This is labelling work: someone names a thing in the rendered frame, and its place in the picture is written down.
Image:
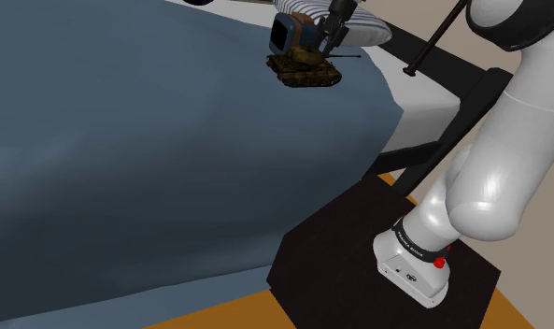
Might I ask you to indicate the brown camouflage toy tank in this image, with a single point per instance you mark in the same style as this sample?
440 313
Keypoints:
304 68

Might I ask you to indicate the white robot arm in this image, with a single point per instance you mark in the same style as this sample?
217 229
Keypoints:
495 191

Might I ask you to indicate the blue box with dark screen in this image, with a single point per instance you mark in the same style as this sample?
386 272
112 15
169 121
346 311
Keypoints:
283 32

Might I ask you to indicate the black pole with foot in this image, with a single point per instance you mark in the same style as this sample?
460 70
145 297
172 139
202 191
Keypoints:
433 40

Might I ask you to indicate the bed with blue blanket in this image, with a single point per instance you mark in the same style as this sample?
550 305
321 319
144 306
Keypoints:
144 136

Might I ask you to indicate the dark round object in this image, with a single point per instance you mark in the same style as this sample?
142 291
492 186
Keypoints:
198 2

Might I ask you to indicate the black robot stand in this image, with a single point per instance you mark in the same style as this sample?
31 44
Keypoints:
340 255

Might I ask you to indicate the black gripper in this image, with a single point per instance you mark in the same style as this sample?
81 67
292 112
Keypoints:
341 8

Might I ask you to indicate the striped white pillow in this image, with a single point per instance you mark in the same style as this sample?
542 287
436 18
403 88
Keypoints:
365 28

